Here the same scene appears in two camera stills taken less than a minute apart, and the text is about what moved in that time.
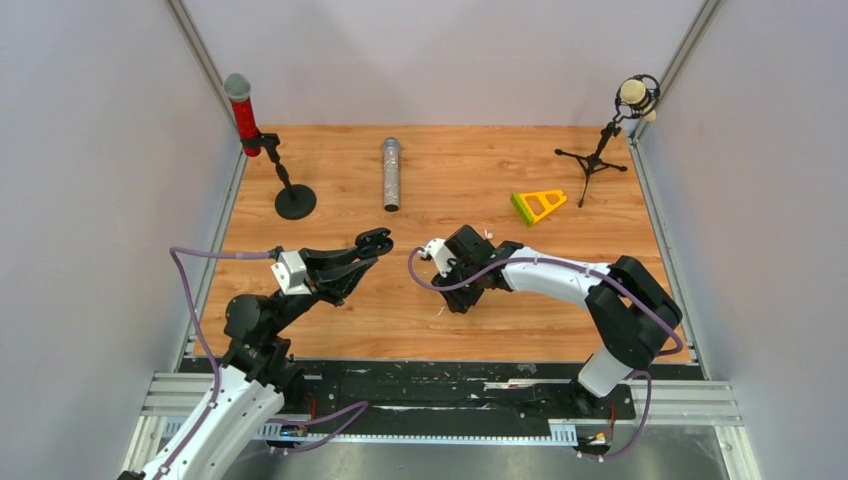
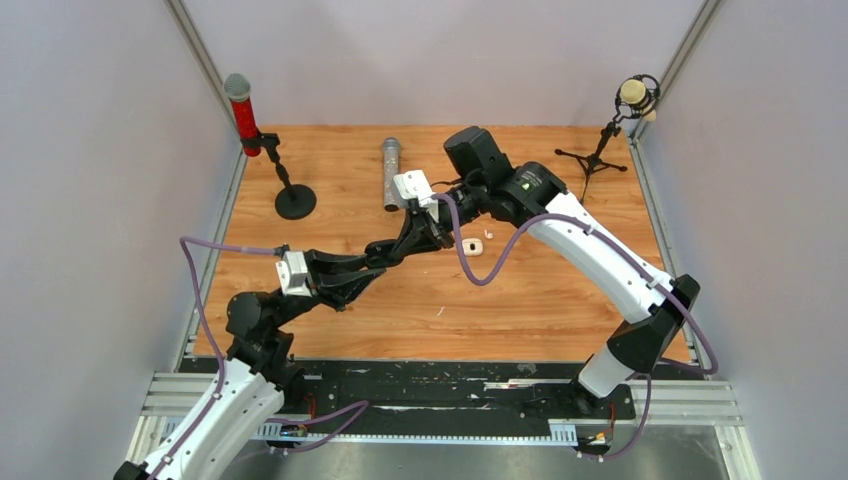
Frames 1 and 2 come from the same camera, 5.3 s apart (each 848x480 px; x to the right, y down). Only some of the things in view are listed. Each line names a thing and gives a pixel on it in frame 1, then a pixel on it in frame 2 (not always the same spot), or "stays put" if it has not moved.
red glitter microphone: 238,89 stays put
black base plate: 458,392 stays put
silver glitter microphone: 391,174 stays put
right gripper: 460,303 -> 430,236
